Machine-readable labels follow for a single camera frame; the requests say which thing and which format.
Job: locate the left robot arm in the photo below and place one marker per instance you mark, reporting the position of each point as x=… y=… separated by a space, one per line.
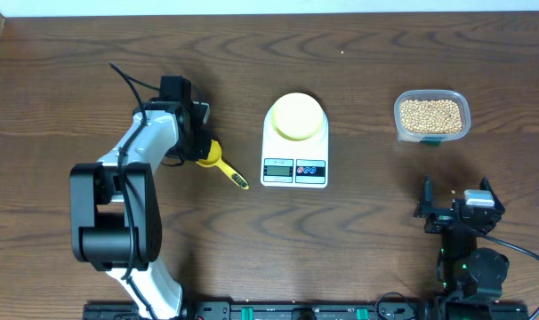
x=114 y=212

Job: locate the soybeans in container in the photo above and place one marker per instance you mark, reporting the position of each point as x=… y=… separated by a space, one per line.
x=431 y=116

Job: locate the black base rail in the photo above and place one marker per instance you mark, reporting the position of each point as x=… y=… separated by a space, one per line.
x=220 y=310

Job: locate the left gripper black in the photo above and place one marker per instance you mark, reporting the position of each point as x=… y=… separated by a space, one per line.
x=202 y=150

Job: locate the yellow bowl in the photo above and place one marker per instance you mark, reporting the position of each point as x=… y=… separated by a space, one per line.
x=296 y=116

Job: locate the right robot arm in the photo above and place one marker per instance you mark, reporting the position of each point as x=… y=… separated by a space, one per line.
x=472 y=276

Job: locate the yellow measuring scoop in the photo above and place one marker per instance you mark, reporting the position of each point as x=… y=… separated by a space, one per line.
x=215 y=159

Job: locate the green tape strip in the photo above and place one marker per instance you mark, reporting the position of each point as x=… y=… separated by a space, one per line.
x=434 y=143

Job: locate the white digital kitchen scale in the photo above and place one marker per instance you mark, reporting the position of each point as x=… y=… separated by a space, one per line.
x=294 y=163

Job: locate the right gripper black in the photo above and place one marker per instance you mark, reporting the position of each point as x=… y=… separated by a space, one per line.
x=439 y=219

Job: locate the clear plastic container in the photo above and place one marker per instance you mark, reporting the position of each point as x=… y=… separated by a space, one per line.
x=432 y=94

